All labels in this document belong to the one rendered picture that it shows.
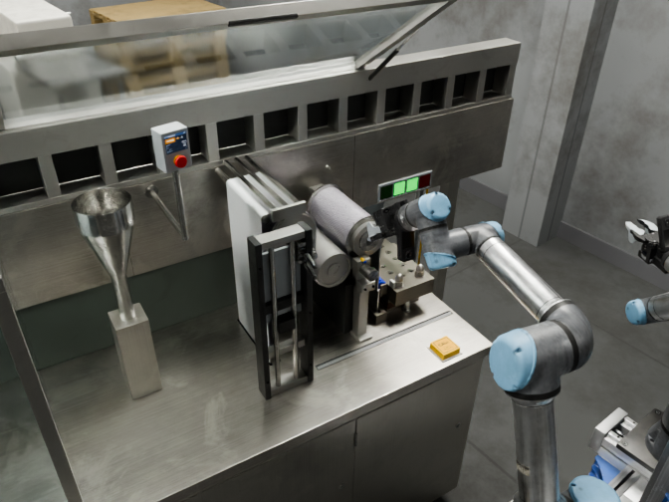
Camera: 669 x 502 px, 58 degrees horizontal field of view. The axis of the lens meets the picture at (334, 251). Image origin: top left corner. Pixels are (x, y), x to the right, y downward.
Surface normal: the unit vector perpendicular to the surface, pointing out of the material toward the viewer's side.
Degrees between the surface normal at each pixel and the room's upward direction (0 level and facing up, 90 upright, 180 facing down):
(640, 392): 0
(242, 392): 0
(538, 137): 90
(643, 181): 90
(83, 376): 0
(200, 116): 90
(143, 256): 90
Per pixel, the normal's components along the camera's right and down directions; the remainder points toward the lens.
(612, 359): 0.01, -0.83
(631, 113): -0.79, 0.33
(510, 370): -0.94, 0.07
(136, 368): 0.51, 0.48
